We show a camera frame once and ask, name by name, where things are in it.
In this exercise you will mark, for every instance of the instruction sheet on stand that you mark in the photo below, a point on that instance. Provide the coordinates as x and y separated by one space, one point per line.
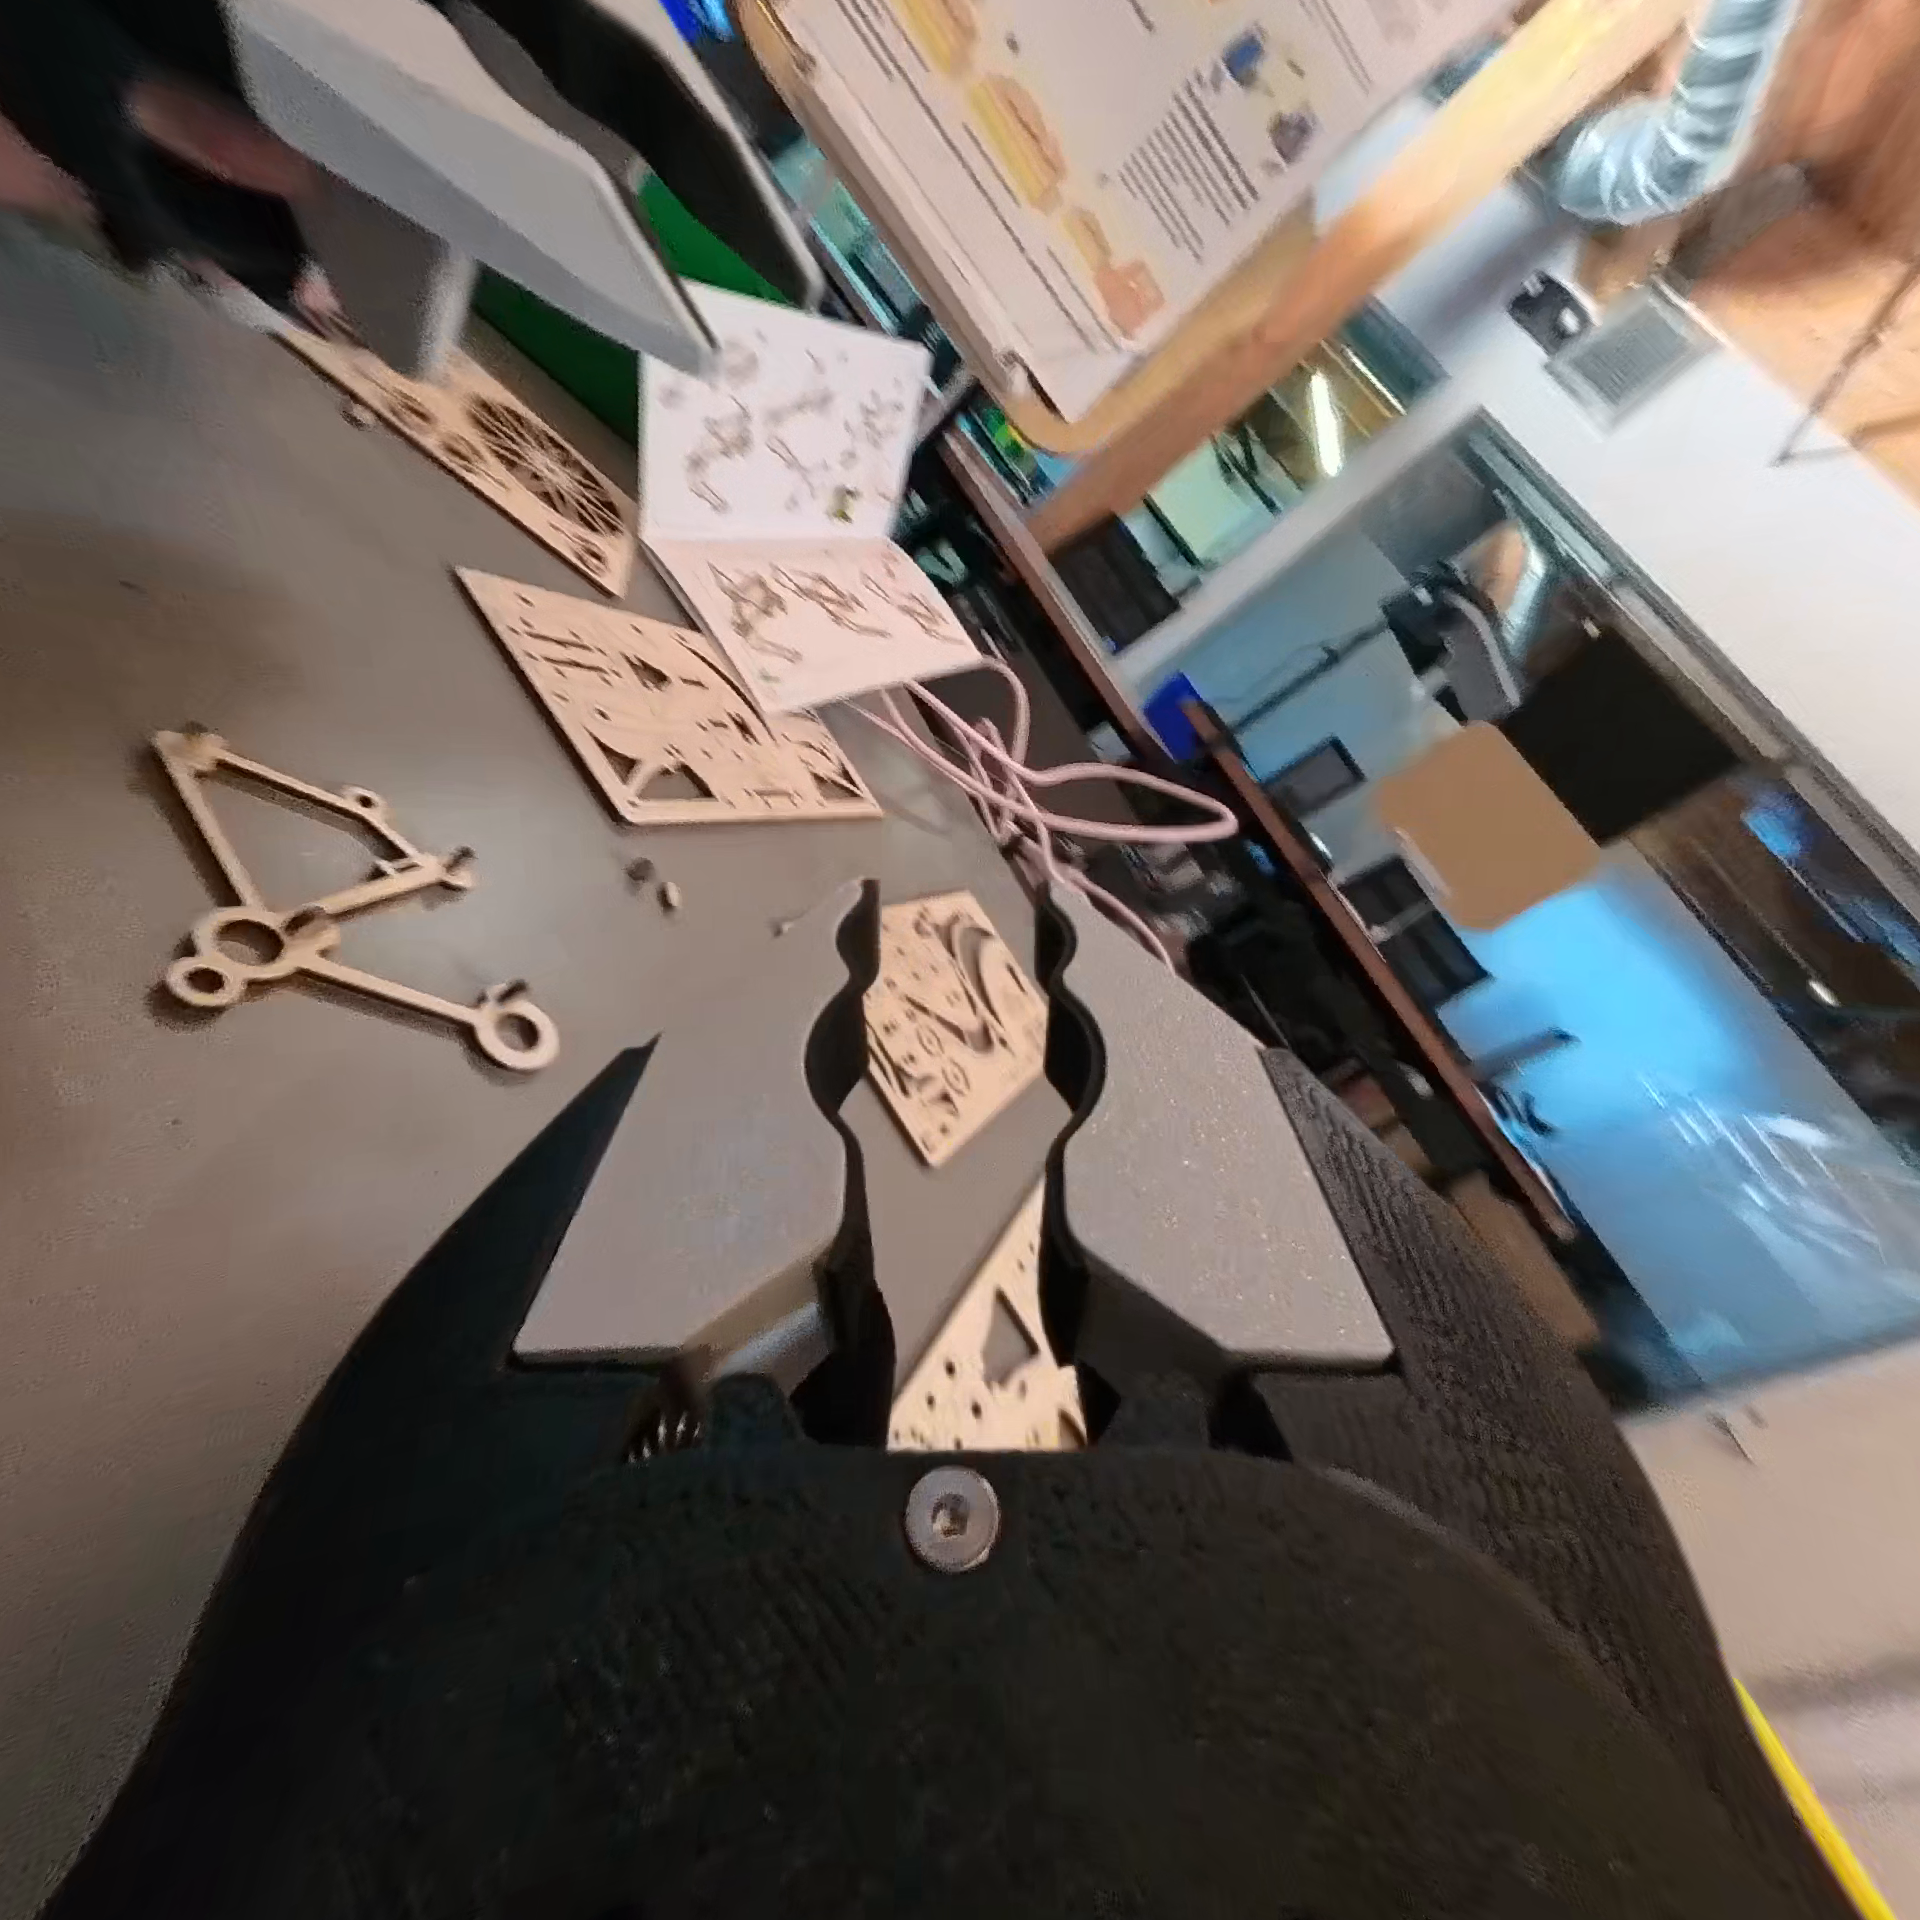
1276 283

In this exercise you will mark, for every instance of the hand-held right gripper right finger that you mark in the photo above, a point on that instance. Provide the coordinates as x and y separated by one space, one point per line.
1215 1201

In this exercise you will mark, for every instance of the wooden sheet with wheel cutouts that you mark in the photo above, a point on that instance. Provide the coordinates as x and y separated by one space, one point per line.
452 435

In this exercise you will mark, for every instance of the small wooden sheet with gears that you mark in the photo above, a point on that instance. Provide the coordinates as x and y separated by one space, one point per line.
932 1108

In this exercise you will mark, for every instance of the open white instruction booklet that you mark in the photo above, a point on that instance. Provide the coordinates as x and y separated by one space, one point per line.
780 451

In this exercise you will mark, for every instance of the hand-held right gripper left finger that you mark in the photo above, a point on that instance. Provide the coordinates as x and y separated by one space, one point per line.
706 1201

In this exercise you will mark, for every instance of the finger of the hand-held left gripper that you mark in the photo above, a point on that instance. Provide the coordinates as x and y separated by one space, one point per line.
452 134
676 118

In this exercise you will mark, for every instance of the green plastic bin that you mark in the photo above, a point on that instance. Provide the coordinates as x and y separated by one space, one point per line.
556 338

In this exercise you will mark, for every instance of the yellow tape strip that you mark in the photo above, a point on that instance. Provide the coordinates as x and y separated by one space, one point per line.
1800 1798

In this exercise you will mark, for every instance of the triangular wooden model part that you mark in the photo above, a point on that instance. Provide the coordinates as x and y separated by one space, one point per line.
301 945

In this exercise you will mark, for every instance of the flexible silver air duct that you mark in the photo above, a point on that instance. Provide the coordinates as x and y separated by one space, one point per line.
1680 118

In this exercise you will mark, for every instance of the wooden sheet with crescent cutouts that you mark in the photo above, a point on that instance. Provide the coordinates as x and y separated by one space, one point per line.
540 645

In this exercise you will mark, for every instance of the wooden sheet with triangle cutouts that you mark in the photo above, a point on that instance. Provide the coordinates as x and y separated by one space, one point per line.
960 1380

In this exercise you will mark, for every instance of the white wall vent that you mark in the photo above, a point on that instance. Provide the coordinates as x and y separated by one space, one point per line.
1629 353

